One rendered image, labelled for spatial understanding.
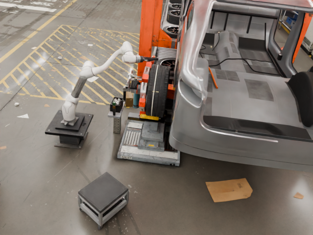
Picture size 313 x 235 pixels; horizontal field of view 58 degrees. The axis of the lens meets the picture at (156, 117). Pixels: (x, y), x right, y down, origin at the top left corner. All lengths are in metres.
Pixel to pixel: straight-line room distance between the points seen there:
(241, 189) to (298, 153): 1.18
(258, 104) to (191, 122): 1.23
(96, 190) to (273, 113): 2.16
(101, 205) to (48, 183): 0.94
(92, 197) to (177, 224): 0.96
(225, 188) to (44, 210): 2.13
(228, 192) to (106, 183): 1.51
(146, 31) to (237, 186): 2.28
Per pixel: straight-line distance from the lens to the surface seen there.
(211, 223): 3.38
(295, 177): 4.33
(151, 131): 3.93
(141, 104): 3.35
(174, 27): 7.27
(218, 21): 5.80
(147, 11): 3.67
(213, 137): 2.59
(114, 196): 3.00
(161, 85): 3.33
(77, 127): 3.85
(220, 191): 3.68
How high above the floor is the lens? 2.69
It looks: 36 degrees down
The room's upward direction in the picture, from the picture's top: 7 degrees clockwise
